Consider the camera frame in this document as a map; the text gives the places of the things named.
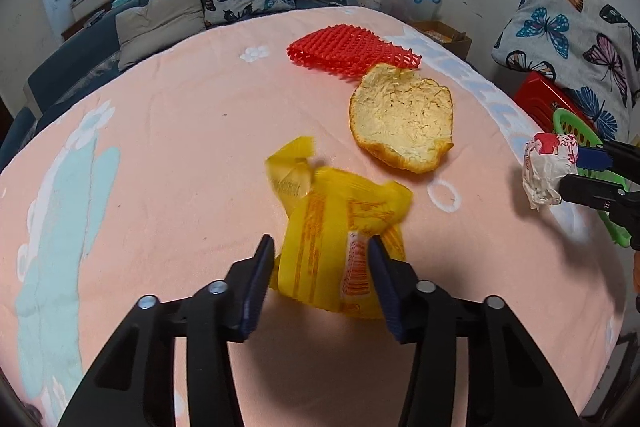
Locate blue sofa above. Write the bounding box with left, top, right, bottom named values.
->
left=0, top=0, right=352, bottom=158

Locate red white wrapper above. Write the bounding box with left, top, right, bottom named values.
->
left=522, top=133, right=578, bottom=210

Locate orange peel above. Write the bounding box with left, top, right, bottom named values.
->
left=349, top=64, right=454, bottom=174

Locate green plastic waste basket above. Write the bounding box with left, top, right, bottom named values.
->
left=553, top=108, right=639, bottom=251

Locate beige cushion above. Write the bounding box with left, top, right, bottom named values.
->
left=115, top=0, right=205, bottom=72

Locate yellow snack wrapper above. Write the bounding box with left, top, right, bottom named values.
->
left=265, top=136, right=412, bottom=320

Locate cardboard box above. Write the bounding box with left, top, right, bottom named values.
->
left=411, top=20, right=472, bottom=61

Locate red plastic mesh mat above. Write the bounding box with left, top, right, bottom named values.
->
left=286, top=24, right=422, bottom=80

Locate butterfly blanket bundle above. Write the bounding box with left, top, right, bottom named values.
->
left=491, top=0, right=639, bottom=142

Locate person's right hand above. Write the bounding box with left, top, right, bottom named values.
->
left=632, top=251, right=640, bottom=296

